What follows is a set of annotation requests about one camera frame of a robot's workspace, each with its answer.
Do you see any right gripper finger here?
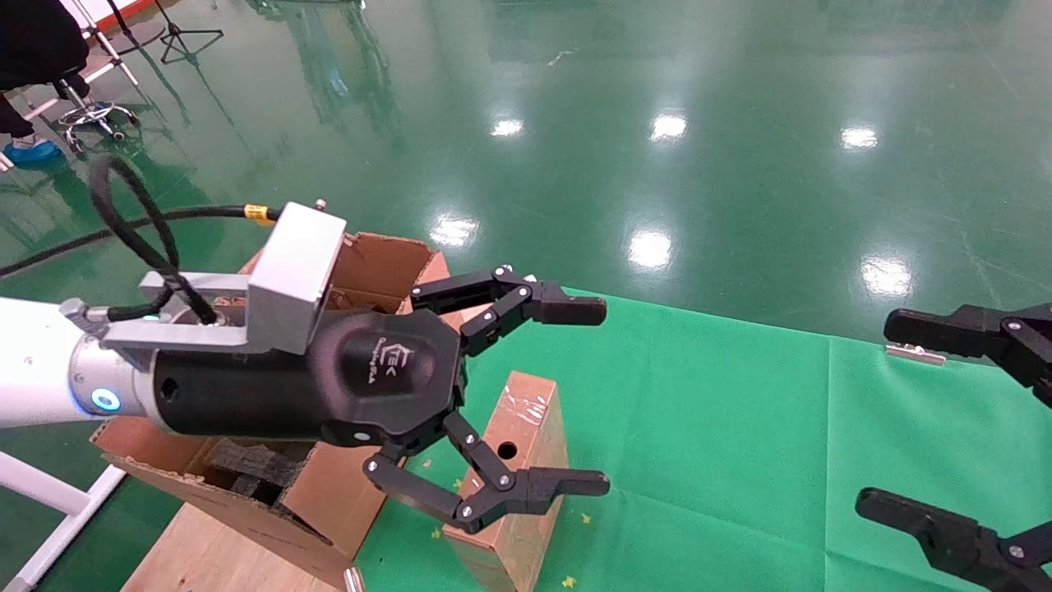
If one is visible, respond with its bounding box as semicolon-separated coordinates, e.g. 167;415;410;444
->
884;303;1052;408
855;487;1052;592

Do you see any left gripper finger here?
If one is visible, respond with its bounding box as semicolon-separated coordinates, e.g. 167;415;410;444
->
363;411;611;535
409;265;609;358

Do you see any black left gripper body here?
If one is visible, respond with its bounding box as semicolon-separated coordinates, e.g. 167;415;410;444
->
152;309;471;451

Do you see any small long cardboard box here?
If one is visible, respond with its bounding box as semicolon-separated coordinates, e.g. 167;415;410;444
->
444;370;570;592

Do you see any large open cardboard carton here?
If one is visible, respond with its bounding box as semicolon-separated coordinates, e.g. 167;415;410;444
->
89;233;461;589

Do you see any black foam block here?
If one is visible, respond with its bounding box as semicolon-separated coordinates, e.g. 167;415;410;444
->
201;440;301;502

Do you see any green table cloth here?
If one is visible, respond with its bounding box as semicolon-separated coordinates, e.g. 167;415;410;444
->
353;284;1052;592

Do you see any chrome swivel stool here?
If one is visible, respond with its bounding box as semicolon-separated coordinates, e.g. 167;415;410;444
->
53;76;142;157

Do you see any blue shoe cover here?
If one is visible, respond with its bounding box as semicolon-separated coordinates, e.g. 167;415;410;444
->
0;136;65;171

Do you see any black tripod stand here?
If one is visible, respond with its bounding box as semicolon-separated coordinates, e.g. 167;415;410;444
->
152;0;224;65

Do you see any black round base stand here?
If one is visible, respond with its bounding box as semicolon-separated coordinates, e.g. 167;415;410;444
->
105;0;167;55

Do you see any seated person in black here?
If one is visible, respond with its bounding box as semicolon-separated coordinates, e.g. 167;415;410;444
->
0;0;91;139

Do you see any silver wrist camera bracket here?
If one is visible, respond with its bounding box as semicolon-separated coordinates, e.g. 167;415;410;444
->
103;201;348;371

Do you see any thin black yellow-tagged cable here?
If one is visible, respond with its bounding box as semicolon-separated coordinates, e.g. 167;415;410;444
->
0;203;284;279

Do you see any white floor frame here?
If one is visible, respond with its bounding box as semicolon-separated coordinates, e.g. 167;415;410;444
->
0;451;128;592

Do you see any thick black arm hose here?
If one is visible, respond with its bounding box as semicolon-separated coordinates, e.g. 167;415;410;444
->
89;155;221;326

